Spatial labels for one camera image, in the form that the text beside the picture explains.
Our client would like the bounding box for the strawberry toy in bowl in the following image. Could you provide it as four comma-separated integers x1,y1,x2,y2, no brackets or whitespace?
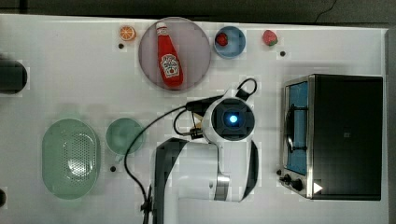
215,33,228,47

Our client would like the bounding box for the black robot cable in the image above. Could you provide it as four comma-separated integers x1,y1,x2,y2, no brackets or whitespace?
123,77,259,224

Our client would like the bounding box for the silver black toaster oven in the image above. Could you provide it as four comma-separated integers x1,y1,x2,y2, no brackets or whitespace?
277,74,384,201

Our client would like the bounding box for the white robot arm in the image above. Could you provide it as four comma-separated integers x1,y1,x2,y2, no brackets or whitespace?
151,89,259,224

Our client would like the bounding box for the green mug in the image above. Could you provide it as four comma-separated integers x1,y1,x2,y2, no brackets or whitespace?
106,118,145,162

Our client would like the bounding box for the red ketchup bottle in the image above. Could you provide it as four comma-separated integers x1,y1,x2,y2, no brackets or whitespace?
156,21,184,88

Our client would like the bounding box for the blue bowl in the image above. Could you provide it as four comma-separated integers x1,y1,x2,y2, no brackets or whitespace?
213,26,247,59

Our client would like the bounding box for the black frying pan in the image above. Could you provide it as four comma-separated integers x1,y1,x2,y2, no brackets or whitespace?
0,60,28,94

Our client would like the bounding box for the orange slice toy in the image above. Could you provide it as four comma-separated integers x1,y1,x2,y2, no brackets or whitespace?
119,25,136,41

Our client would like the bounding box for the green perforated colander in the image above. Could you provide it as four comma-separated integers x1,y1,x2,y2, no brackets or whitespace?
42,119,100,200

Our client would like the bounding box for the strawberry toy on table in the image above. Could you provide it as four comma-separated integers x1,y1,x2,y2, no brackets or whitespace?
262,30,278,47

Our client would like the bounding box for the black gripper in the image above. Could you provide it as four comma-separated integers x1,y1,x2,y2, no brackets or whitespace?
186,95,222,139

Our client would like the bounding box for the peeled toy banana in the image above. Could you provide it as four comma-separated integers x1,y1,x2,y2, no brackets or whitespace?
192,113,203,129

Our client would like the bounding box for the translucent purple plate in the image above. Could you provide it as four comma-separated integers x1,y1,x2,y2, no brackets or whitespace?
138,18,211,91

